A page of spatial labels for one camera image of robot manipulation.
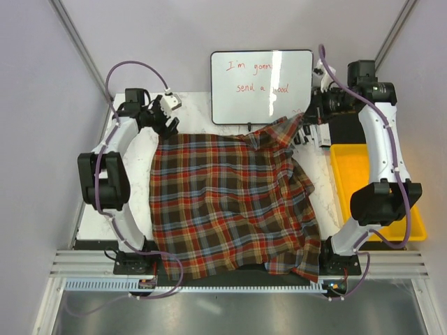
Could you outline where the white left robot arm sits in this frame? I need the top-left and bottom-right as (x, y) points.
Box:
(78, 88), (182, 274)

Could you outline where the plaid long sleeve shirt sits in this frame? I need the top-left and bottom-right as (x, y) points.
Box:
(149, 115), (321, 282)

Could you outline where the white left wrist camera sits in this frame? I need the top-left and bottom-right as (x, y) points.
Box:
(160, 93), (182, 116)

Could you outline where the white slotted cable duct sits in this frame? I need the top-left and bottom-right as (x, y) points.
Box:
(65, 278), (346, 293)

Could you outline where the yellow plastic bin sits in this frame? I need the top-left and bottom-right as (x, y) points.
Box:
(330, 144), (427, 242)

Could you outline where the aluminium extrusion rail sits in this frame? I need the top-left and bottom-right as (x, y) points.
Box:
(50, 251), (429, 279)

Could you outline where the white green whiteboard marker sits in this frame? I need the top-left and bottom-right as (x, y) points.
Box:
(300, 127), (309, 145)

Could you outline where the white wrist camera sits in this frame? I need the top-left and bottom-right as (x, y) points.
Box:
(313, 59), (335, 93)
(160, 93), (182, 116)

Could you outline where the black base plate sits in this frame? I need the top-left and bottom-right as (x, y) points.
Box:
(109, 251), (362, 288)

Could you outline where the black flat box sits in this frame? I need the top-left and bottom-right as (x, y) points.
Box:
(328, 114), (366, 144)

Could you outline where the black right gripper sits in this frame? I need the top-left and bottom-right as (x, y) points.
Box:
(300, 85), (356, 125)

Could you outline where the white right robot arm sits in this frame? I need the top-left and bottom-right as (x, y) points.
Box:
(305, 57), (423, 275)

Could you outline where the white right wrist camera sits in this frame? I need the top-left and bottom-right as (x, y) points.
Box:
(313, 59), (335, 93)

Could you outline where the small whiteboard with stand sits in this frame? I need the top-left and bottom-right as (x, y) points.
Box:
(210, 50), (314, 126)

